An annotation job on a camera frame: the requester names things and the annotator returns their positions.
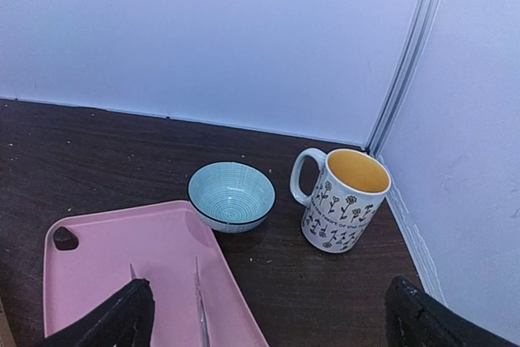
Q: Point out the aluminium frame rail right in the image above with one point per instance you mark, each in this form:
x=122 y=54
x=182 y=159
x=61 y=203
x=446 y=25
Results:
x=415 y=42

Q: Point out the dark chocolate on tray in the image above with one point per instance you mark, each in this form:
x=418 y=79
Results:
x=64 y=239

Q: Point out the pink plastic tray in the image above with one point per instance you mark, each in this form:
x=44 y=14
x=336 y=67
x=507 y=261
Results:
x=160 y=241

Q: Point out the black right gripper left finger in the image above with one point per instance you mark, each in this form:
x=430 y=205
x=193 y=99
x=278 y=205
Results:
x=126 y=318

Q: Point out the floral white mug yellow inside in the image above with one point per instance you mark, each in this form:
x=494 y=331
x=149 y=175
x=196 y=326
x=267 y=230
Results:
x=350 y=188

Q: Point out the light blue striped bowl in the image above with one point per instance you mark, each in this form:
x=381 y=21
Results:
x=231 y=197

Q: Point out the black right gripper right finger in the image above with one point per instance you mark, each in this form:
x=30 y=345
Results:
x=414 y=318

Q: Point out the clear plastic tongs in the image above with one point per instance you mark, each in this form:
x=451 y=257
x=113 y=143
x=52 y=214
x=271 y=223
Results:
x=201 y=311

